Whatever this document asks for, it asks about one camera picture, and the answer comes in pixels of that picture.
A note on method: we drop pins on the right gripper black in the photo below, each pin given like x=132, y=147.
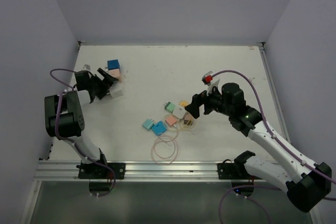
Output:
x=198, y=99

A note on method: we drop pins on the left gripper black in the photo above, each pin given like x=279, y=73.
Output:
x=106, y=82

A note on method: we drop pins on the white cube socket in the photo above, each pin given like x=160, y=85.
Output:
x=115, y=92

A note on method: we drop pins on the yellow USB charger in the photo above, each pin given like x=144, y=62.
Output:
x=183, y=103

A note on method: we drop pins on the pink cube socket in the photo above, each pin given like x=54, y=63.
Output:
x=116, y=73

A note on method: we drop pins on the dark blue cube socket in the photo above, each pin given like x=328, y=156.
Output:
x=113, y=64

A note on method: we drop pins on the pink charger brown band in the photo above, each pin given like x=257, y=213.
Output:
x=187, y=119

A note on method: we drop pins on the mint green USB charger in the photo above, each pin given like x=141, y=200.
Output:
x=169, y=107

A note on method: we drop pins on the salmon pink USB charger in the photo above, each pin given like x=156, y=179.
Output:
x=170, y=121

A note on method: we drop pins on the bright blue plug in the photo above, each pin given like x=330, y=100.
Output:
x=159, y=128

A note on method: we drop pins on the light cyan USB charger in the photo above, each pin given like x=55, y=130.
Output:
x=148, y=124

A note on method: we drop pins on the grey white charger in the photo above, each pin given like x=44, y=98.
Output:
x=179, y=112

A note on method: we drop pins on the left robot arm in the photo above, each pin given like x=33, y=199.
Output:
x=65, y=121

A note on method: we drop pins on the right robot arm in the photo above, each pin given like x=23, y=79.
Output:
x=304, y=181

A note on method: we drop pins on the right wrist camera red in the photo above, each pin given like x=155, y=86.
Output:
x=211, y=81

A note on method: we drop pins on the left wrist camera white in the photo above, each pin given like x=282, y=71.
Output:
x=86, y=68

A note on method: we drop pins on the right black base bracket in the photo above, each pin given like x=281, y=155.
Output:
x=230, y=170

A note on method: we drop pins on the black base bracket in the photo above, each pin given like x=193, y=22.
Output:
x=230, y=170
x=105, y=170

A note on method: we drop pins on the aluminium right side rail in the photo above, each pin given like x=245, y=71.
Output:
x=281, y=119

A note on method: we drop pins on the aluminium rail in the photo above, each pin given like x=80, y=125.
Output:
x=281, y=119
x=66, y=171

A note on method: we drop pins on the left black base bracket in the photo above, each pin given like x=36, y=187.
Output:
x=105, y=170

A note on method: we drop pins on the aluminium front rail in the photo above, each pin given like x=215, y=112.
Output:
x=66, y=171

